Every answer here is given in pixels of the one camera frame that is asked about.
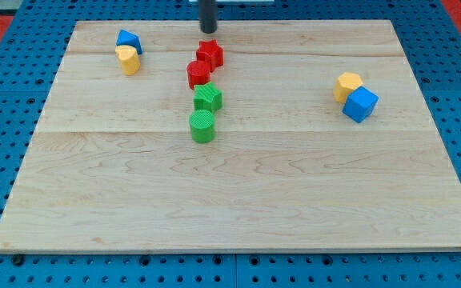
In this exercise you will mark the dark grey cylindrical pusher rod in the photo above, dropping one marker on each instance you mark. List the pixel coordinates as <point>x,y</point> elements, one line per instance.
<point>208,16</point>

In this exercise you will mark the yellow heart block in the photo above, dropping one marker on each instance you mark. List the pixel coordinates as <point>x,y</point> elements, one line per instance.
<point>128,59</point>

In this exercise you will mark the yellow hexagon block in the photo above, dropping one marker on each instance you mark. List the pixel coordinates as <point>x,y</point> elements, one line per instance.
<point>346,83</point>

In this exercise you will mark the red star block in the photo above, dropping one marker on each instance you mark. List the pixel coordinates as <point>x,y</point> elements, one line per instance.
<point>211,53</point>

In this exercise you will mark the red cylinder block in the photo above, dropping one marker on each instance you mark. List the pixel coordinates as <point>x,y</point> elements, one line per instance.
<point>198,73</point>

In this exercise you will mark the blue triangle block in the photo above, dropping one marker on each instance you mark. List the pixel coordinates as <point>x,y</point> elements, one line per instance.
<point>126,38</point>

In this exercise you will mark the green star block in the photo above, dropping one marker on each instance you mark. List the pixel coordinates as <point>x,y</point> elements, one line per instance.
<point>207,97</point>

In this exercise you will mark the green cylinder block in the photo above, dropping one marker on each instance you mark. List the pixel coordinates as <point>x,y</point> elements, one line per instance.
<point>202,128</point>

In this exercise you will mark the blue cube block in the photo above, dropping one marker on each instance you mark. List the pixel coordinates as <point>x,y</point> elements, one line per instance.
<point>360,104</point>

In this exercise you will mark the light wooden board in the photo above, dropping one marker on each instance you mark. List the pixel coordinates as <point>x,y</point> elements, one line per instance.
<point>112,169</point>

